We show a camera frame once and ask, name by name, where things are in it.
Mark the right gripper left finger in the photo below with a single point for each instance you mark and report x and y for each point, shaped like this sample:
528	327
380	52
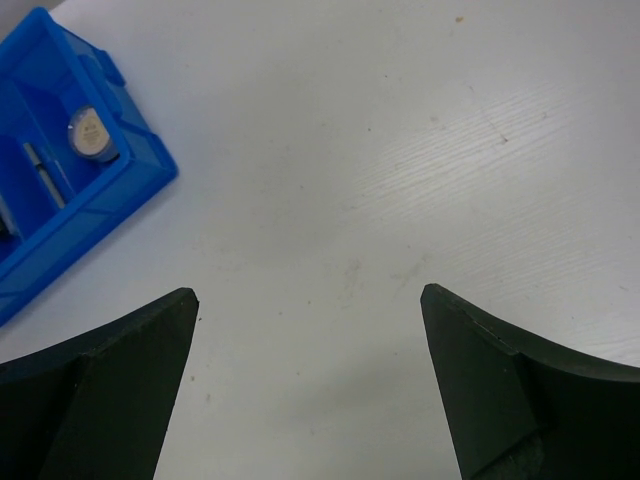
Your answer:
98	406

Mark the clear tube black cap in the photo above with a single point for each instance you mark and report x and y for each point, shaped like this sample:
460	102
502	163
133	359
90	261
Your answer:
5	220

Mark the pink makeup brush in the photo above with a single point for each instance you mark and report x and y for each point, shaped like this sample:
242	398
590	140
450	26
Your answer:
63	180

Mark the houndstooth pattern pencil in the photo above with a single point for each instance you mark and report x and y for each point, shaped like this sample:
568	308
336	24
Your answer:
44	175

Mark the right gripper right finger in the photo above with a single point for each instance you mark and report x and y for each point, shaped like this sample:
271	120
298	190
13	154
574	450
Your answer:
520	406

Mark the blue plastic organizer tray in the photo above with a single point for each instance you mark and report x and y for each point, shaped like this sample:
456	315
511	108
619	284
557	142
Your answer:
47	74

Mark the round compact case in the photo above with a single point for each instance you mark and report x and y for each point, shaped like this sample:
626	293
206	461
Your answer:
89	138

